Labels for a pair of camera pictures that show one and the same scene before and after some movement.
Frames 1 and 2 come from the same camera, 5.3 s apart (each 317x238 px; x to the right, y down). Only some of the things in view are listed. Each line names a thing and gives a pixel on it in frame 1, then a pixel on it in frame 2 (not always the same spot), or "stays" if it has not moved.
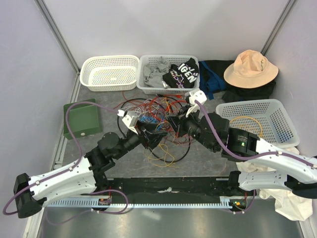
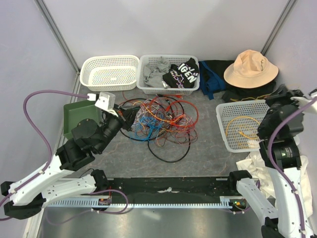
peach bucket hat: x=251 y=69 stays
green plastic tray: x=82 y=118 stays
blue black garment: x=211 y=76 stays
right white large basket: x=264 y=117 stays
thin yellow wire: x=160 y=162 -> x=252 y=97
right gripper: x=179 y=120 -> x=283 y=92
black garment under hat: x=234 y=93 stays
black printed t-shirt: x=183 y=76 stays
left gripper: x=153 y=137 -> x=127 y=114
